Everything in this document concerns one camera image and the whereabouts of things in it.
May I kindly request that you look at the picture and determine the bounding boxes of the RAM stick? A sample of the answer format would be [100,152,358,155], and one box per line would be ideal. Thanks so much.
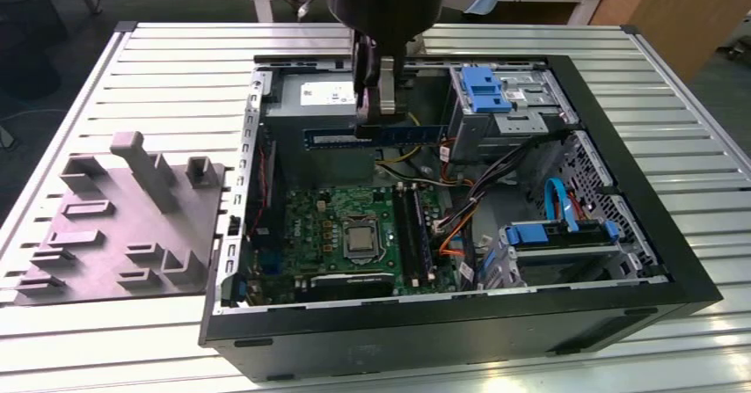
[302,123,451,150]

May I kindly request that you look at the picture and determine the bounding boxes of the blue SATA cable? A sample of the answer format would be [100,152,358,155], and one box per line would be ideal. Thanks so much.
[543,177,582,234]

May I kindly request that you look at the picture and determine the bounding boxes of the metal CPU socket cover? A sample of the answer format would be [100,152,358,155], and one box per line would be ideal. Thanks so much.
[338,215,387,266]

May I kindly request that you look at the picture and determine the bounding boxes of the green motherboard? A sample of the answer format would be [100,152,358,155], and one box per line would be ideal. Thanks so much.
[246,184,465,302]

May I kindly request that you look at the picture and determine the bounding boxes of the black graphics card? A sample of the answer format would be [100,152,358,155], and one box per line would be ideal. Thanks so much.
[310,272,395,300]

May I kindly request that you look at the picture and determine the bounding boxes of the blue optical drive carrier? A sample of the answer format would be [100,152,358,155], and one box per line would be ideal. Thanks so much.
[462,66,513,115]

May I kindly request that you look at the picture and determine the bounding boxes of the silver wrist camera, black mount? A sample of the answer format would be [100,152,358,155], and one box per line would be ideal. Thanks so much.
[378,55,407,116]

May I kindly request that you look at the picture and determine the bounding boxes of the grey metal disk bay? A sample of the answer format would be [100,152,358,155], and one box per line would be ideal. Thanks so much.
[498,221,670,288]

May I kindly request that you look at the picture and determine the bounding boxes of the grey power supply unit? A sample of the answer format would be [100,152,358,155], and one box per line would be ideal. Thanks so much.
[261,70,381,187]

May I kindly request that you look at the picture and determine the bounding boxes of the silver CPU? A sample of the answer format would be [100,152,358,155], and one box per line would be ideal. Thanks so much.
[343,225,381,253]

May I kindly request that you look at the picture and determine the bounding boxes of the black PC case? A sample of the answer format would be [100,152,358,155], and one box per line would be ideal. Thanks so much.
[198,53,725,383]

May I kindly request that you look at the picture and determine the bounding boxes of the yellow wires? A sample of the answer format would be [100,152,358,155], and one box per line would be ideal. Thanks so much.
[375,111,425,165]

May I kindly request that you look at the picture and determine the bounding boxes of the hard disk in blue carrier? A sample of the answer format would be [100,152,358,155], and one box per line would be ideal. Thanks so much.
[505,219,622,248]

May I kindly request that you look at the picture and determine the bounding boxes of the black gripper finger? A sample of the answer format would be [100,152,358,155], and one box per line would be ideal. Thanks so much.
[351,32,386,142]

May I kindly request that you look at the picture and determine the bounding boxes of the grey metal drive cage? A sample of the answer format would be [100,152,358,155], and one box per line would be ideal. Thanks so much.
[449,65,581,161]

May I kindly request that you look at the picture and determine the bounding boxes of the grey parts rack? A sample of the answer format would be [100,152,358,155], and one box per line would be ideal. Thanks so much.
[11,131,237,309]

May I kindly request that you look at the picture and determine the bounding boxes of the blue drive bracket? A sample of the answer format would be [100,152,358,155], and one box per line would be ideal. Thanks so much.
[478,241,518,291]

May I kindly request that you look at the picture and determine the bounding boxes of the black cable bundle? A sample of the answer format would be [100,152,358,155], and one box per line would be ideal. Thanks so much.
[437,131,569,231]

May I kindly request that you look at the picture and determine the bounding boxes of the orange wires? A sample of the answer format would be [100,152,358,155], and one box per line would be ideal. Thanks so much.
[438,229,471,260]

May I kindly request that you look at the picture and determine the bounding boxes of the wooden cabinet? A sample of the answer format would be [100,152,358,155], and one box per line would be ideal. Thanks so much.
[607,0,751,84]

